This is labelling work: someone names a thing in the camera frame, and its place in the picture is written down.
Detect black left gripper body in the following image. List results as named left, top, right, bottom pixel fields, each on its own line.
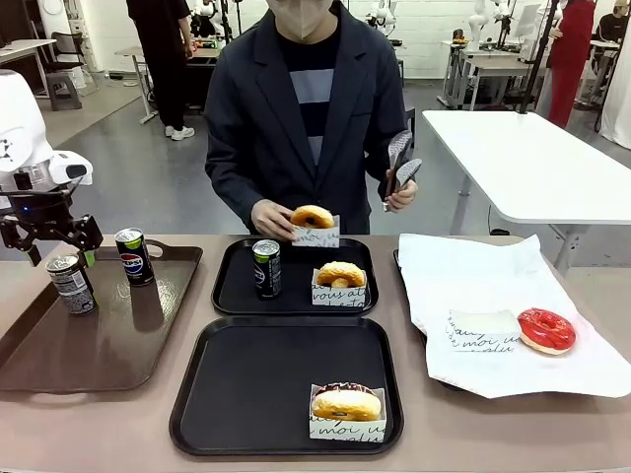
left=0, top=188, right=76, bottom=232

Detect black Pepsi soda can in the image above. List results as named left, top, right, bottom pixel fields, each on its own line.
left=251, top=238, right=283, bottom=301
left=113, top=227, right=156, bottom=289
left=44, top=252, right=97, bottom=316

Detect plain glazed donut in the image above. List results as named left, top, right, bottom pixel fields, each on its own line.
left=315, top=260, right=368, bottom=290
left=289, top=204, right=336, bottom=231

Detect white printed paper donut box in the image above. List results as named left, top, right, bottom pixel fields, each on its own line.
left=447, top=308, right=523, bottom=354
left=290, top=214, right=343, bottom=248

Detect chocolate topped donut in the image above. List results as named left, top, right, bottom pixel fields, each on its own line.
left=312, top=383, right=384, bottom=422

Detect perforated serving tongs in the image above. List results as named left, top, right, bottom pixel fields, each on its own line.
left=383, top=128, right=424, bottom=214

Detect person's right forearm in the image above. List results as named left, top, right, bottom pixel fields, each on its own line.
left=203, top=155, right=277, bottom=233

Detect person's right hand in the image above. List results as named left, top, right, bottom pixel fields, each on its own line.
left=250, top=198, right=295, bottom=237

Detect person's left hand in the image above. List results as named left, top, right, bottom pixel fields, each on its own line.
left=386, top=179, right=420, bottom=214

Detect grey plastic step stool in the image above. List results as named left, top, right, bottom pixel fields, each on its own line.
left=45, top=72, right=83, bottom=112

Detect brown plastic serving tray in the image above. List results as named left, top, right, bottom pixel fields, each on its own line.
left=0, top=237, right=205, bottom=396

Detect white background desk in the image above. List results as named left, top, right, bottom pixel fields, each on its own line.
left=0, top=37, right=58, bottom=100

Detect black office chair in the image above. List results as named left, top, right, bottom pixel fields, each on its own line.
left=42, top=31, right=86, bottom=75

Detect grey background table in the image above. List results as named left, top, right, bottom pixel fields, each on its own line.
left=114, top=45, right=160, bottom=125

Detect bystander in black clothes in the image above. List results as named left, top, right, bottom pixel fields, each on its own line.
left=124, top=0, right=196, bottom=142

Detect person's torso in dark blazer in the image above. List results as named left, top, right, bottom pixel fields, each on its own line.
left=203, top=0, right=411, bottom=236

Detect black plastic serving tray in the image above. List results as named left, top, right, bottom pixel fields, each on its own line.
left=169, top=314, right=406, bottom=457
left=211, top=237, right=380, bottom=317

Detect beige face mask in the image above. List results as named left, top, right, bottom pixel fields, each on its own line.
left=267, top=0, right=333, bottom=42

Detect black stool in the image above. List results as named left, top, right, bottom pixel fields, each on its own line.
left=403, top=104, right=417, bottom=152

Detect white paper sheet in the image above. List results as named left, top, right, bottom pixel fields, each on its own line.
left=397, top=233, right=631, bottom=400

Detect white background workbench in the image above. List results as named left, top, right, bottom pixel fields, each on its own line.
left=442, top=38, right=549, bottom=110

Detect large white table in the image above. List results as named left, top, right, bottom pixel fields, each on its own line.
left=421, top=108, right=631, bottom=277

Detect red glazed donut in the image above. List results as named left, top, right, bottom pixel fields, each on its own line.
left=517, top=306, right=578, bottom=357

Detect black stand pole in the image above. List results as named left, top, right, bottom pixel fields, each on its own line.
left=521, top=0, right=564, bottom=115

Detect bystander in red dress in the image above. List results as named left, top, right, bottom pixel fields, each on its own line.
left=546, top=0, right=596, bottom=129

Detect seated bystander with cap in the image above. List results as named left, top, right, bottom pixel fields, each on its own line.
left=591, top=0, right=631, bottom=65

